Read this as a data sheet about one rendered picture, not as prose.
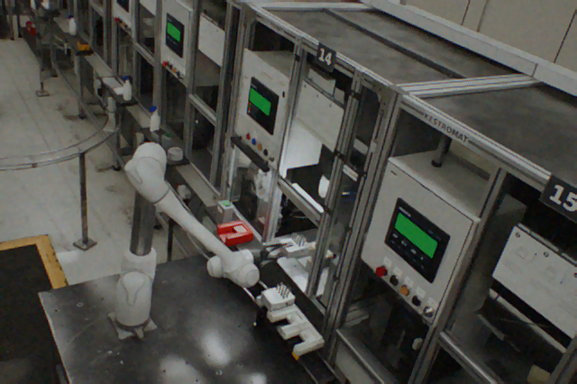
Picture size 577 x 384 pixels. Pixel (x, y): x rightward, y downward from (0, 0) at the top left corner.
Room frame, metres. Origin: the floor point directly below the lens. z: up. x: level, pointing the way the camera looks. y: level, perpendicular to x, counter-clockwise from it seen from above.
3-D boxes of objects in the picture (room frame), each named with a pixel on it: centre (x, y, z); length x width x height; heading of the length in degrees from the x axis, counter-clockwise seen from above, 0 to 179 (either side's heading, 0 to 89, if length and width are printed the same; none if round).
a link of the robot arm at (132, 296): (1.92, 0.61, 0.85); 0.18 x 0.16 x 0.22; 11
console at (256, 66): (2.62, 0.11, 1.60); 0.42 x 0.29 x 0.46; 37
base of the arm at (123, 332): (1.89, 0.59, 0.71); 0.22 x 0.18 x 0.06; 37
